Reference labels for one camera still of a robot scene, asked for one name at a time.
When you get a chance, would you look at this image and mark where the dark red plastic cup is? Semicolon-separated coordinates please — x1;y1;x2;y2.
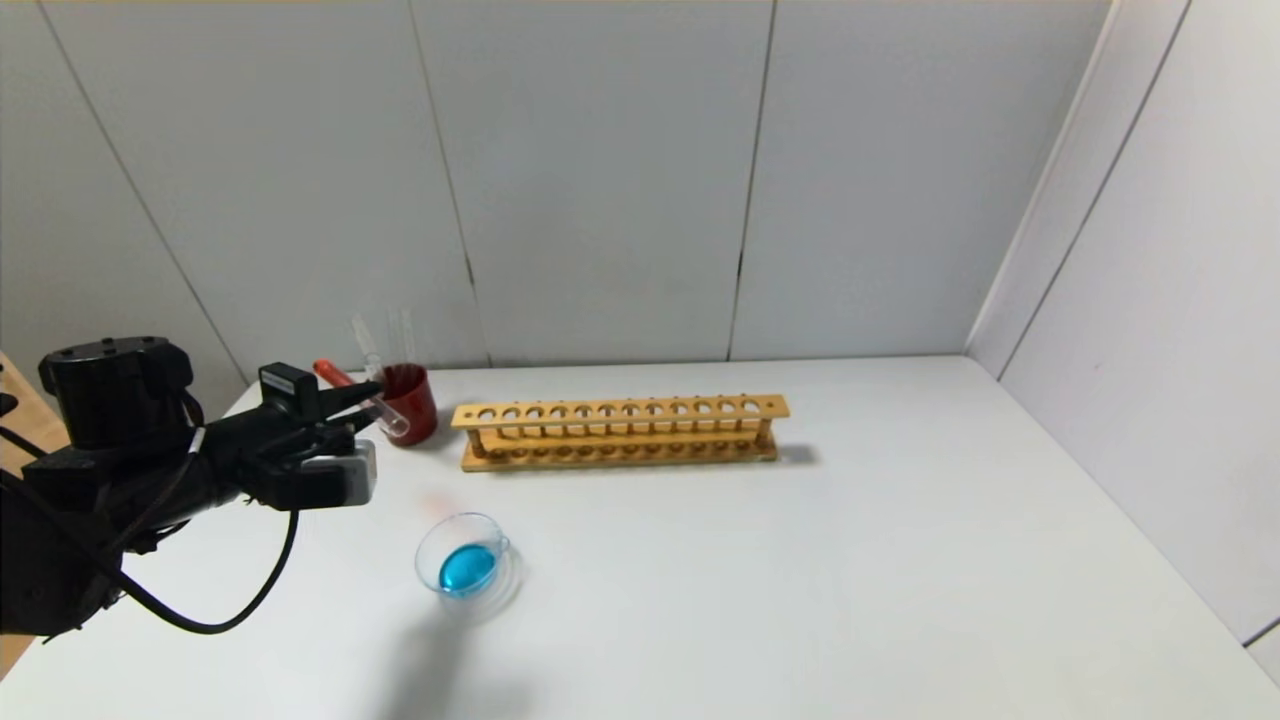
378;364;439;448

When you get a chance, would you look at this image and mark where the test tube with red pigment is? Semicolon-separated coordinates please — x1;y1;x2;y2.
313;359;411;439

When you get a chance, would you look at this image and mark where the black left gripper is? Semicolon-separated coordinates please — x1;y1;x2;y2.
199;361;384;478

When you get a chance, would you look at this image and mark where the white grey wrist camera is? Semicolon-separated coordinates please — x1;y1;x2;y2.
240;440;378;511

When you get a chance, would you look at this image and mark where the wooden test tube rack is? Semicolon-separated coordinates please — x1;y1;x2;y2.
452;394;791;473

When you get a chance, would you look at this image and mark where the clear glass beaker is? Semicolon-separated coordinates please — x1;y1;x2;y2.
415;512;523;616

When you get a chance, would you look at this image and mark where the test tube with blue pigment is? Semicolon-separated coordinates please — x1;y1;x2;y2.
350;315;386;386

